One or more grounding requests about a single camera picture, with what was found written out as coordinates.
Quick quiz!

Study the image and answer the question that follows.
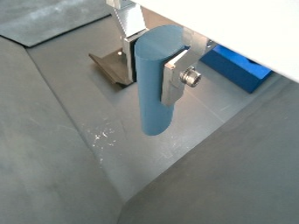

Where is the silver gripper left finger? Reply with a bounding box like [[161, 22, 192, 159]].
[[105, 0, 148, 84]]

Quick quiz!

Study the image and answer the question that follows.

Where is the blue foam shape board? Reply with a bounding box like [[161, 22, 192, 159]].
[[200, 45, 271, 93]]

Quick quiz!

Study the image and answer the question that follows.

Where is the light blue oval cylinder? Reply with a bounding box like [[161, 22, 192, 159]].
[[134, 24, 184, 136]]

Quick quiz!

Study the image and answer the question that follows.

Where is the black curved holder stand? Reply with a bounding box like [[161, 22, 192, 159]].
[[88, 50, 133, 87]]

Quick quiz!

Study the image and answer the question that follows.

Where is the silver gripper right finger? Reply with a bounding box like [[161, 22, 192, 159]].
[[161, 27, 216, 106]]

